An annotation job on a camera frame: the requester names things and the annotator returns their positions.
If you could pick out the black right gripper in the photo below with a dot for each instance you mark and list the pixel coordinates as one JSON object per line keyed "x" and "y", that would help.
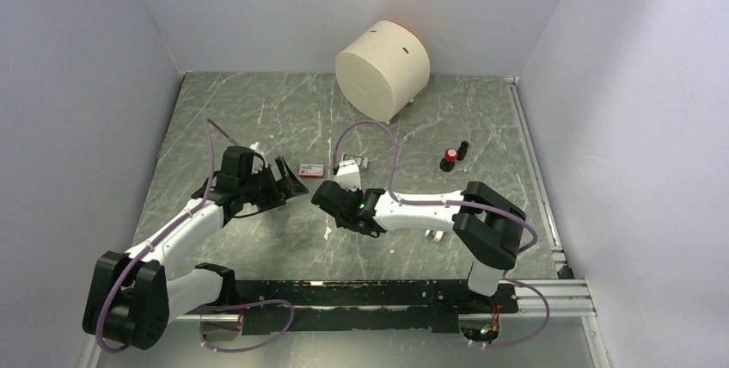
{"x": 339, "y": 222}

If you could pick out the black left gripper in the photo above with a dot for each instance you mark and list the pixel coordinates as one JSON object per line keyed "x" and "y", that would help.
{"x": 290, "y": 185}

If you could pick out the white red staple box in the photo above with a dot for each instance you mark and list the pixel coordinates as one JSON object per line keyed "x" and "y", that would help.
{"x": 311, "y": 170}

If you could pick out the staple tray with staples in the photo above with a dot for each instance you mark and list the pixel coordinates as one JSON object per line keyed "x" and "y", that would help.
{"x": 361, "y": 161}

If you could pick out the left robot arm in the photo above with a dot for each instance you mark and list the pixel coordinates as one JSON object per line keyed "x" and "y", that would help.
{"x": 131, "y": 297}

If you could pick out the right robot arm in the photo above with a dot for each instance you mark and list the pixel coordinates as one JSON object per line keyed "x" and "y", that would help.
{"x": 488, "y": 225}

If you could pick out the white stapler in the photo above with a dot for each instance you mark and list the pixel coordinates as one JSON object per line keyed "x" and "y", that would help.
{"x": 434, "y": 235}

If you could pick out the red black stamp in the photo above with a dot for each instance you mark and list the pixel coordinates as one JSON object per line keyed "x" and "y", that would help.
{"x": 449, "y": 159}

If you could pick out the small black cylinder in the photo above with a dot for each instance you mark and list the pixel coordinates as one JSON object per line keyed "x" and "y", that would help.
{"x": 462, "y": 150}

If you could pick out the cream cylindrical stool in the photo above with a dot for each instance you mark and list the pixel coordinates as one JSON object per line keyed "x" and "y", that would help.
{"x": 383, "y": 70}

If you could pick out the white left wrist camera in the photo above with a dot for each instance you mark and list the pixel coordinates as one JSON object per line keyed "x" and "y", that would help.
{"x": 260, "y": 150}

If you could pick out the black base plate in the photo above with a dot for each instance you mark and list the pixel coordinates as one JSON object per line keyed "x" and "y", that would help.
{"x": 436, "y": 305}

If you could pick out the aluminium rail frame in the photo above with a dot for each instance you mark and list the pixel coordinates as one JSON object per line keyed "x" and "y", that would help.
{"x": 305, "y": 118}

